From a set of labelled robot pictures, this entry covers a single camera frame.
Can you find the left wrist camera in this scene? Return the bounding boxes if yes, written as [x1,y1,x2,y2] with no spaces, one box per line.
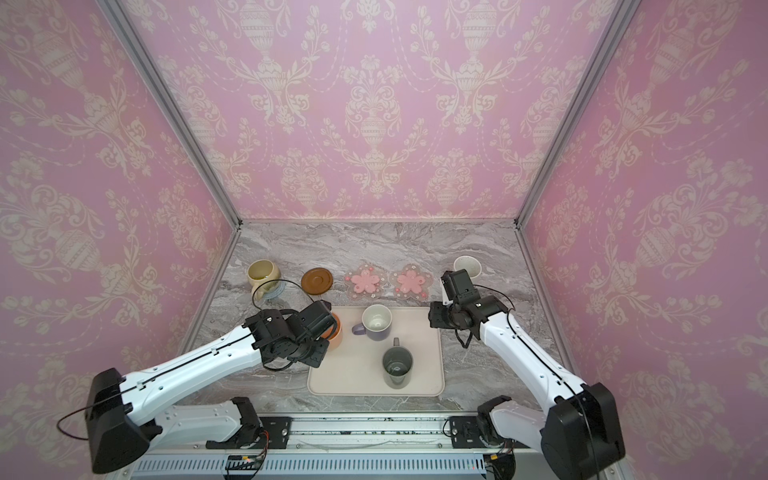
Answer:
[287,300,339,342]

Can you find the orange pink mug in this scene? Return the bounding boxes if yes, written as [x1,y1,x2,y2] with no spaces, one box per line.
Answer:
[322,313,343,351]

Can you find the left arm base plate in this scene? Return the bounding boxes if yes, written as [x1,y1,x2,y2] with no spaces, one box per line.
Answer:
[205,416,292,450]

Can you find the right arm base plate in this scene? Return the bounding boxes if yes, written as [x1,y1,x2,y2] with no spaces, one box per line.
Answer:
[446,416,501,449]

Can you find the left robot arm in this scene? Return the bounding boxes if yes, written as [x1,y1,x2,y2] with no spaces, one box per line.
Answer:
[84,301,336,474]

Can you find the pink flower coaster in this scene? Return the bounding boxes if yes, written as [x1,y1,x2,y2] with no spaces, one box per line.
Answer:
[390,264,434,301]
[343,263,389,300]

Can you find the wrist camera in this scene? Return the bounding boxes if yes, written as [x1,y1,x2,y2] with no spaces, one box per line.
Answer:
[441,269,481,307]
[287,300,339,342]

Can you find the brown wooden round coaster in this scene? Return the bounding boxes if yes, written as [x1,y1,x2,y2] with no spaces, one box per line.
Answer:
[301,267,334,295]

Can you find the aluminium corner post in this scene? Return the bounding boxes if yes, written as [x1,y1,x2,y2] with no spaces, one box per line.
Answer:
[516,0,641,231]
[96,0,242,230]

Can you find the beige serving tray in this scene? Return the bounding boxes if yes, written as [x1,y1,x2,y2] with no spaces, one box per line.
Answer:
[307,306,445,397]

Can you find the grey mug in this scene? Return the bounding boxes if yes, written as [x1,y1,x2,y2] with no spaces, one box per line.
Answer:
[382,337,414,389]

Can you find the right aluminium corner post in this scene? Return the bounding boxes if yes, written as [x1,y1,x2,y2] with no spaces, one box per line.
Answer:
[516,0,641,231]

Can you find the left aluminium corner post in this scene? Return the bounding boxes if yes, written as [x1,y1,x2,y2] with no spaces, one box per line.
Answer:
[96,0,242,230]

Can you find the blue woven round coaster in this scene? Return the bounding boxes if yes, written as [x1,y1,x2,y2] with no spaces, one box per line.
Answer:
[262,282,285,301]

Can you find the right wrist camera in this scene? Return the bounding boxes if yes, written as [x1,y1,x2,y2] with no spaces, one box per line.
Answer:
[441,269,481,307]

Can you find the yellow-green mug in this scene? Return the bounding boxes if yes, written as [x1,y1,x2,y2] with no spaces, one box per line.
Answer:
[247,259,281,300]

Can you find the lavender white mug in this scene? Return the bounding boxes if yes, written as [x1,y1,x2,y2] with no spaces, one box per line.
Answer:
[352,304,393,341]

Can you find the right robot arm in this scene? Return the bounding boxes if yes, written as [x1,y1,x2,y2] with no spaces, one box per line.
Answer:
[428,296,626,479]

